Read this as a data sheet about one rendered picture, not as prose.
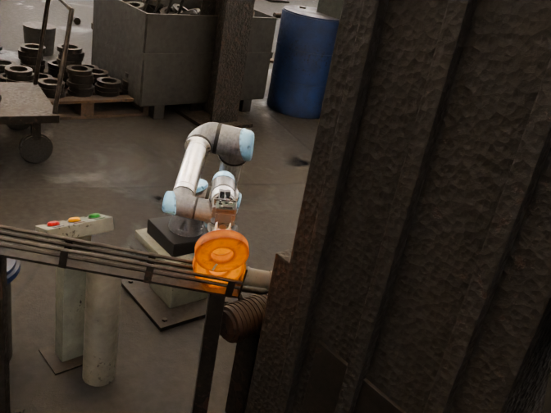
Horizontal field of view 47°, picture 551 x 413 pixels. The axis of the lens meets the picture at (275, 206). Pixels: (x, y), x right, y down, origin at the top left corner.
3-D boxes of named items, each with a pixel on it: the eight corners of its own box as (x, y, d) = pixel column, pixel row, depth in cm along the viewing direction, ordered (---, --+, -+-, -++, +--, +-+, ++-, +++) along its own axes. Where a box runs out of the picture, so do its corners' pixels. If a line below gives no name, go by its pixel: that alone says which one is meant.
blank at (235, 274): (219, 297, 195) (218, 290, 198) (255, 265, 192) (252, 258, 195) (182, 270, 188) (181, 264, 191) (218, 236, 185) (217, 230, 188)
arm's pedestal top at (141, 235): (134, 237, 283) (134, 229, 282) (194, 224, 303) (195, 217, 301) (169, 274, 262) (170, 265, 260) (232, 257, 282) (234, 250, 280)
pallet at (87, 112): (120, 83, 566) (123, 34, 547) (160, 115, 511) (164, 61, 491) (-25, 87, 498) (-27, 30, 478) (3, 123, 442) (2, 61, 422)
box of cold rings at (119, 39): (207, 79, 626) (218, -12, 588) (263, 111, 564) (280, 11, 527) (88, 83, 551) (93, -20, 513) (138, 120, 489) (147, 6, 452)
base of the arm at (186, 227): (161, 222, 278) (165, 202, 274) (189, 218, 288) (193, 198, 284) (180, 239, 268) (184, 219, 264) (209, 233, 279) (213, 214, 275)
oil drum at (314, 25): (341, 116, 589) (362, 20, 550) (294, 122, 551) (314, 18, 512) (299, 96, 627) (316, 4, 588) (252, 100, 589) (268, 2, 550)
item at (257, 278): (270, 293, 194) (275, 278, 192) (241, 288, 193) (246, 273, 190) (268, 283, 200) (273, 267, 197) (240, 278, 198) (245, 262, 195)
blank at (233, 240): (258, 244, 178) (257, 235, 180) (207, 232, 171) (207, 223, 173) (235, 277, 187) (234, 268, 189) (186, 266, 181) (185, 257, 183)
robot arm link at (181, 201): (191, 110, 236) (162, 196, 200) (220, 116, 237) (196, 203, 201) (188, 134, 244) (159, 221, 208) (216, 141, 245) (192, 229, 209)
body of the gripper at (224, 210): (211, 208, 182) (212, 188, 192) (208, 233, 186) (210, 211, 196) (238, 211, 183) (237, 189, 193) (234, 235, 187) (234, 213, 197)
